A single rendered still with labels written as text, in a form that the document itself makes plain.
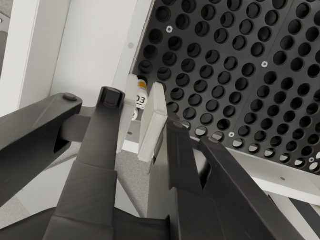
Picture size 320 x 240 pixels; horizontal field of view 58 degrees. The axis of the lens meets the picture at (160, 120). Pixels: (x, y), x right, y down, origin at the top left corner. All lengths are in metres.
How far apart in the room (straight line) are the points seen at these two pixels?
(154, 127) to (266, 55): 0.16
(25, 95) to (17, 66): 0.03
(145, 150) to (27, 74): 0.14
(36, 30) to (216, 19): 0.15
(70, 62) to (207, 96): 0.16
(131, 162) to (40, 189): 0.42
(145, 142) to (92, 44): 0.19
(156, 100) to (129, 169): 1.19
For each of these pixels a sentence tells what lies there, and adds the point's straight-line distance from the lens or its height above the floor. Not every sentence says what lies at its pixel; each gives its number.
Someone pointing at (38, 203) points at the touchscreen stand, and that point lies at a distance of 1.48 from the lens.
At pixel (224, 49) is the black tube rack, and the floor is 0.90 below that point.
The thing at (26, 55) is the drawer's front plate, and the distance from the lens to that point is 0.25.
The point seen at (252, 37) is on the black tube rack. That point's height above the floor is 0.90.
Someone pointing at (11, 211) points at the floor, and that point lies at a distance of 1.60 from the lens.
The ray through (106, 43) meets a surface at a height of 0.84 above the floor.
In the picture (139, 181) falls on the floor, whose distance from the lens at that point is 1.38.
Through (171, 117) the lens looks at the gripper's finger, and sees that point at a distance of 0.17.
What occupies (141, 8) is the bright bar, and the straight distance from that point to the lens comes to 0.31.
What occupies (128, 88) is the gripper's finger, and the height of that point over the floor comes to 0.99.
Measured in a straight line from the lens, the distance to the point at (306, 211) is 0.39.
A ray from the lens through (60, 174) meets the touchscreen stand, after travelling 1.37.
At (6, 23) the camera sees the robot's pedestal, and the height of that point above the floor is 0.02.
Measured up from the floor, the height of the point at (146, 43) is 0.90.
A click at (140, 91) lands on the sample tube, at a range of 0.21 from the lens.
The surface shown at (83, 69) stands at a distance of 0.34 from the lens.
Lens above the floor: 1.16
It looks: 69 degrees down
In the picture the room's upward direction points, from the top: 172 degrees clockwise
